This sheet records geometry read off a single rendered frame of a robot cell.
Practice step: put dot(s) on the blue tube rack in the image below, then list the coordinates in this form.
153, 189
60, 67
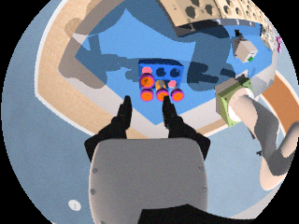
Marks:
171, 72

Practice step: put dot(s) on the blue bench mat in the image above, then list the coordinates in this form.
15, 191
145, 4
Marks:
139, 30

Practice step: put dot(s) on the white tube rack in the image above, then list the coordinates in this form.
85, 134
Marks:
264, 37

